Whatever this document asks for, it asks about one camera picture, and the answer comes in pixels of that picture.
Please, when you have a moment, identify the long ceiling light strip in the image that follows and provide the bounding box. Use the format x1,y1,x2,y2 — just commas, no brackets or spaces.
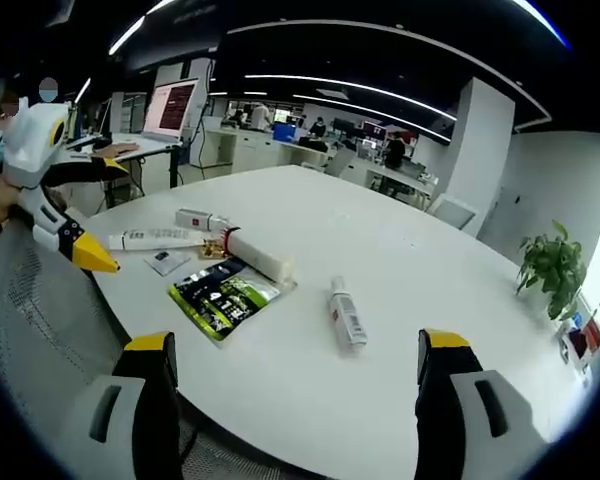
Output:
243,74,459,122

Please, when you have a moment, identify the blue storage box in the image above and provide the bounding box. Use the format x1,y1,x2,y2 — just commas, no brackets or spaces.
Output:
271,121,298,144

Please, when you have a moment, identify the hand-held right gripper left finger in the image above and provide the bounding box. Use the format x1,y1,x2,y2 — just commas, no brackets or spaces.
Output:
62,330,184,480

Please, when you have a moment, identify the small clear skincare sachet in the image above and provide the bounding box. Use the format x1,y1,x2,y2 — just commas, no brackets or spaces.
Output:
143,248,192,277

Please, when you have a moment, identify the green potted plant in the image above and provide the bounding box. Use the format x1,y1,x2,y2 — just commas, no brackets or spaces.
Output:
515,219,589,322

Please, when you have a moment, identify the short ceiling light strip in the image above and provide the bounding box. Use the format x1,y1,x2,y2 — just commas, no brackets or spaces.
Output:
107,16,147,57

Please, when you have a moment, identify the white skincare bottle red label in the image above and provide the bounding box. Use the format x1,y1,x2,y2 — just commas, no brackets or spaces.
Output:
174,207,231,234

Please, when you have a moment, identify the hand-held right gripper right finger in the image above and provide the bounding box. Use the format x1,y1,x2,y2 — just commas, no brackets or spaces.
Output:
414,328,556,480

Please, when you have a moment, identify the green black skincare packet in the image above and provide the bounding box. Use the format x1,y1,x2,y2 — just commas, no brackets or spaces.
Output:
168,258,283,342

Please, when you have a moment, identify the white skincare tube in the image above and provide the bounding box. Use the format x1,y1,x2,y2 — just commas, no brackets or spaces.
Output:
107,227,204,252

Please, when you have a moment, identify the grey mesh chair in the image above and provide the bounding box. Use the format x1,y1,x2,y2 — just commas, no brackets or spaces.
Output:
0,214,201,480

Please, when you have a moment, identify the small gold packet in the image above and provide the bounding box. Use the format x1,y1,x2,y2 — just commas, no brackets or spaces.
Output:
199,238,227,260

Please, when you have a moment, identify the white skincare pump bottle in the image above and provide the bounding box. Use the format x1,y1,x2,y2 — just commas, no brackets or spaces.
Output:
326,274,369,354

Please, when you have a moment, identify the white skincare roll red cap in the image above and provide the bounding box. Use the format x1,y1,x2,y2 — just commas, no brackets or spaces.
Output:
219,226,297,282

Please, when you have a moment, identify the red and white box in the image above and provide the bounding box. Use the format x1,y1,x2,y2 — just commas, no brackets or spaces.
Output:
558,308,600,374

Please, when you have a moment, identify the white standing desk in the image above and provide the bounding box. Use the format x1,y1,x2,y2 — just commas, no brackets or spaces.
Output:
64,131,185,204

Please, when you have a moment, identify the computer monitor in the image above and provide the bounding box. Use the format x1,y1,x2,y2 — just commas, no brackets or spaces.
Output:
140,78,202,143

